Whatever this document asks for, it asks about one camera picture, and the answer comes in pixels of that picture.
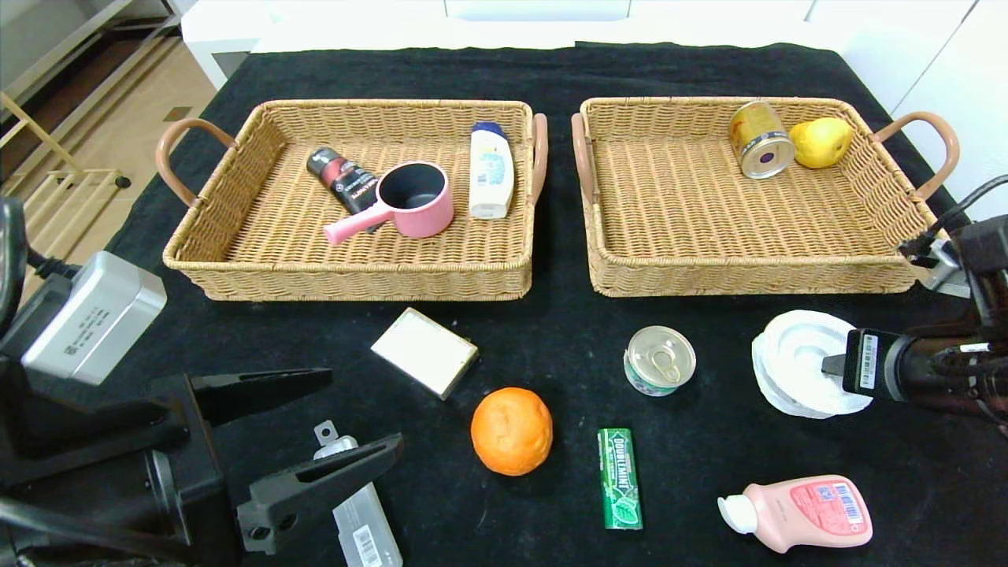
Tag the orange fruit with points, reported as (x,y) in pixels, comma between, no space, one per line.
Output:
(512,431)

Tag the white bottle blue cap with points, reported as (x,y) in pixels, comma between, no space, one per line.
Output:
(491,173)

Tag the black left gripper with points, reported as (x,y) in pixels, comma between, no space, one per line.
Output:
(195,457)

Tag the gold drink can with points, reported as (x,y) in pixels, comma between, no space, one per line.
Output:
(756,135)

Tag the pink bottle white cap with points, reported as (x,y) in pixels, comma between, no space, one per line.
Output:
(795,512)

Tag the cream rectangular box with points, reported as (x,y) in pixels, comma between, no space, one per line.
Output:
(425,350)

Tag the wooden rack on wheels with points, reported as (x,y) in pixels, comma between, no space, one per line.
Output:
(71,209)

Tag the yellow pear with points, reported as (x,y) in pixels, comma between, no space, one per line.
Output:
(823,143)

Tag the white plastic bowl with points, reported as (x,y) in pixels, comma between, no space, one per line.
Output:
(787,354)

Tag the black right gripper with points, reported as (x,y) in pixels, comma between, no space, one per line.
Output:
(865,362)

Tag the pink saucepan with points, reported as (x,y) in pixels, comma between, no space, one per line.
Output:
(429,220)

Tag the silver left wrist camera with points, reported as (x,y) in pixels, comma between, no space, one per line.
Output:
(94,315)

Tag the translucent white toothbrush case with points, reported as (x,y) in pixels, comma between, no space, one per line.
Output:
(366,528)

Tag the green chewing gum pack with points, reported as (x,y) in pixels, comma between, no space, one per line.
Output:
(618,476)

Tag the grey shelf unit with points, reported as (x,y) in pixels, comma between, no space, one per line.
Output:
(47,39)

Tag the small pull-tab tin can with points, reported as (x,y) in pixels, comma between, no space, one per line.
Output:
(660,358)

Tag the black red tube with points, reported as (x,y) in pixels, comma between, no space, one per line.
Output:
(342,181)

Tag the black tablecloth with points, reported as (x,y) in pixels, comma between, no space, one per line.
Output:
(394,75)

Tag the black left camera bracket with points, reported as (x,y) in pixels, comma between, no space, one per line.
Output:
(87,417)

